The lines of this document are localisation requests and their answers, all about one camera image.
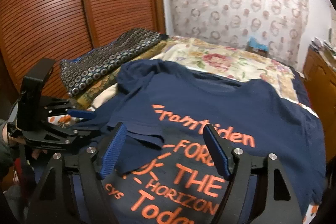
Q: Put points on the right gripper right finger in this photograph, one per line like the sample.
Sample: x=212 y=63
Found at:
x=274 y=199

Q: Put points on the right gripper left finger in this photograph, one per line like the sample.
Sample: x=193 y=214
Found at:
x=54 y=199

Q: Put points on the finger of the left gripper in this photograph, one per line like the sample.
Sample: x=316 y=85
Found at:
x=86 y=132
x=82 y=114

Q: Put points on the navy blue printed t-shirt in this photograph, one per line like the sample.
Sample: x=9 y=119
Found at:
x=195 y=146

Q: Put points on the person's left hand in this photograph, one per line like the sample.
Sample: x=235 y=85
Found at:
x=6 y=138

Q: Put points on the dark circle patterned folded quilt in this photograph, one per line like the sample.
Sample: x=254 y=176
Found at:
x=79 y=74

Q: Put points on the louvered wooden wardrobe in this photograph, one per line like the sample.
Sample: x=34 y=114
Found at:
x=65 y=29

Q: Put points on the floral cream blanket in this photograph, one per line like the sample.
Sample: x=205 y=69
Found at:
x=227 y=62

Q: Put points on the wooden sideboard cabinet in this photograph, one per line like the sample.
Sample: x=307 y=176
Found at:
x=320 y=85

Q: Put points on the circle patterned sheer curtain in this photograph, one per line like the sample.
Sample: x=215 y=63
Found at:
x=276 y=24

